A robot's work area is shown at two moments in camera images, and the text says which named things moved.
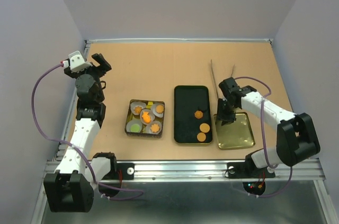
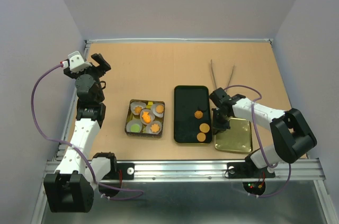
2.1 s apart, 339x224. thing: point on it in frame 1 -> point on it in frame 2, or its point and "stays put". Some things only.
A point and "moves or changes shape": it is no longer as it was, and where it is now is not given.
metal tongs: x=214 y=78 stays put
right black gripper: x=221 y=115 -> x=217 y=126
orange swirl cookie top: x=137 y=109 stays put
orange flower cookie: x=159 y=108 stays put
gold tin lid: x=235 y=135 moves or changes shape
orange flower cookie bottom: x=154 y=127 stays put
